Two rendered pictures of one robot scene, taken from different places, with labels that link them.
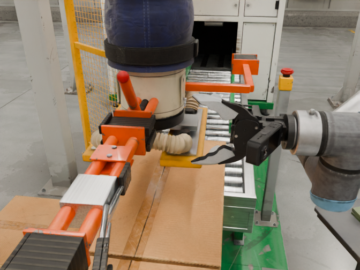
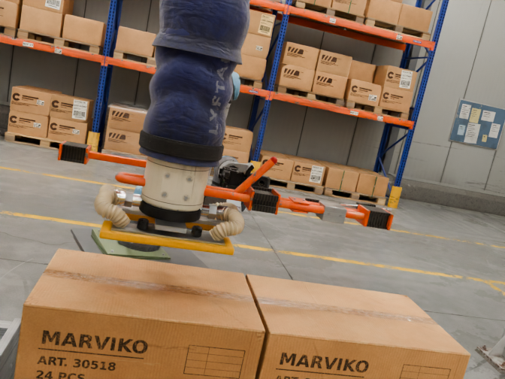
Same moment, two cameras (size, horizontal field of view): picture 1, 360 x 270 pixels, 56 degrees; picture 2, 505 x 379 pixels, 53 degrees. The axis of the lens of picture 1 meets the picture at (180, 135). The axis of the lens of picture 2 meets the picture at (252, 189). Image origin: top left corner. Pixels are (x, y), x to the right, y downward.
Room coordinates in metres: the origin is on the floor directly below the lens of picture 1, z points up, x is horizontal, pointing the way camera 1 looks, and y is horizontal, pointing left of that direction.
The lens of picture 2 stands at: (1.11, 1.42, 1.54)
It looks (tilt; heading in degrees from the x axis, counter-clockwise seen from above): 11 degrees down; 250
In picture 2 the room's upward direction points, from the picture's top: 12 degrees clockwise
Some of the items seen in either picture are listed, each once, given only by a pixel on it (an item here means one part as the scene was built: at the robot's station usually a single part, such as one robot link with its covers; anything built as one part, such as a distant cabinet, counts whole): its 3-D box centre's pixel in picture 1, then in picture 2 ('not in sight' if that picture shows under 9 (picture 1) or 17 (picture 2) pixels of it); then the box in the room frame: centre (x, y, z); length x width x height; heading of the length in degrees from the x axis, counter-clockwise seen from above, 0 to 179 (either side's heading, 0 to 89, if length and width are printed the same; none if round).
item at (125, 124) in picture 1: (128, 131); (261, 198); (0.60, 0.10, 1.25); 0.10 x 0.08 x 0.06; 83
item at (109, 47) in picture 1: (151, 46); (181, 144); (0.85, 0.07, 1.36); 0.23 x 0.23 x 0.04
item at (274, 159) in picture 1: (274, 155); not in sight; (1.77, -0.58, 0.50); 0.07 x 0.07 x 1.00; 82
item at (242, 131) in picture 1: (259, 129); (233, 178); (0.61, -0.16, 1.25); 0.12 x 0.09 x 0.08; 84
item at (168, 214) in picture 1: (160, 231); (141, 348); (0.86, 0.06, 0.74); 0.60 x 0.40 x 0.40; 172
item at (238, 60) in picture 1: (244, 64); (75, 152); (1.12, -0.22, 1.24); 0.09 x 0.08 x 0.05; 83
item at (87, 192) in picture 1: (91, 200); (331, 212); (0.39, 0.13, 1.24); 0.07 x 0.07 x 0.04; 83
